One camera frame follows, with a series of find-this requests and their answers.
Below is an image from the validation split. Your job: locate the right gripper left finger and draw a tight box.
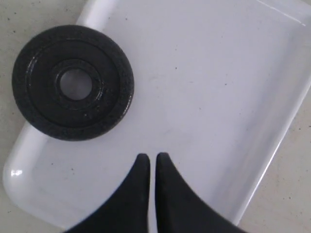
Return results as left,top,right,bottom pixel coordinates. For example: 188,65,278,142
67,154,150,233

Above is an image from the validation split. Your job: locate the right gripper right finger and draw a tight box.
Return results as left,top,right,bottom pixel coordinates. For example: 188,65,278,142
155,152,244,233

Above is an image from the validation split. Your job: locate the black weight plate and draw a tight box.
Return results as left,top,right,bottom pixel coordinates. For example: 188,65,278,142
12,25,135,141

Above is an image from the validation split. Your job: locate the white rectangular plastic tray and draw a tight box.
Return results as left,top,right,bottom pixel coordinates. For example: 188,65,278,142
2,0,311,233

